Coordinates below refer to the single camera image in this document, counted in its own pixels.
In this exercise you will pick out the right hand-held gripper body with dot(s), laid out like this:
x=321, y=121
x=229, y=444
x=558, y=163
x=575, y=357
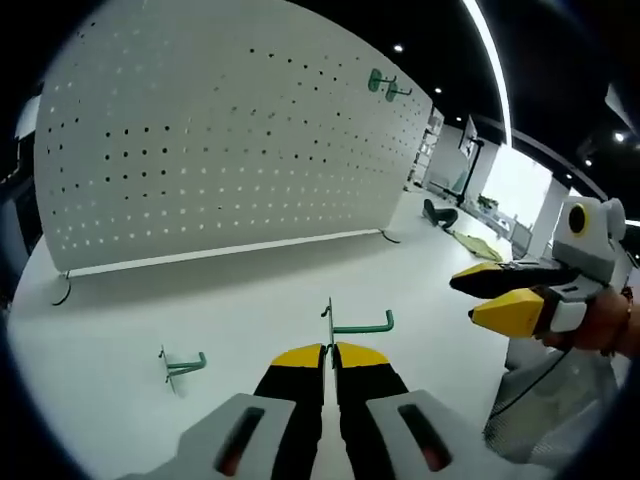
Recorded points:
x=590, y=250

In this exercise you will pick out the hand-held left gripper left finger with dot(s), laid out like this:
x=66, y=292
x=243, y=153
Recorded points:
x=285, y=400

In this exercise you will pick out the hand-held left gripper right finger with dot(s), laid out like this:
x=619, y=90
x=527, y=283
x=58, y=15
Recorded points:
x=375, y=410

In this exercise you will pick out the green hook assembly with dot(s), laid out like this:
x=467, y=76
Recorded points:
x=360, y=328
x=393, y=91
x=374, y=80
x=182, y=365

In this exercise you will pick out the white perforated mounting plate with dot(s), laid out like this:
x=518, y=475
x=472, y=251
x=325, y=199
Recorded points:
x=225, y=150

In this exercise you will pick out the person's right hand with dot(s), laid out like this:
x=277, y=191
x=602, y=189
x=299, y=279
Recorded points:
x=600, y=325

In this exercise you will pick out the yellow green cloth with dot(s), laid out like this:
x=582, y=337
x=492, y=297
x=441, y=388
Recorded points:
x=477, y=245

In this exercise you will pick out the black curved object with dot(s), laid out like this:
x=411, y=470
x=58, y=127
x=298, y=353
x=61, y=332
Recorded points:
x=440, y=214

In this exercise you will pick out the grey mesh office chair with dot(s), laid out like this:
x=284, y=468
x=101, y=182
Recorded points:
x=565, y=415

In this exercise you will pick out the monitor on black stand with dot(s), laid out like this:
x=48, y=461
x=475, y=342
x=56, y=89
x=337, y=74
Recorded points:
x=470, y=145

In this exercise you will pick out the white storage shelf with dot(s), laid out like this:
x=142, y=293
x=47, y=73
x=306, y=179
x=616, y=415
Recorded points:
x=430, y=145

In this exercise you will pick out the long ceiling light strip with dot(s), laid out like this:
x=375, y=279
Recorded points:
x=492, y=65

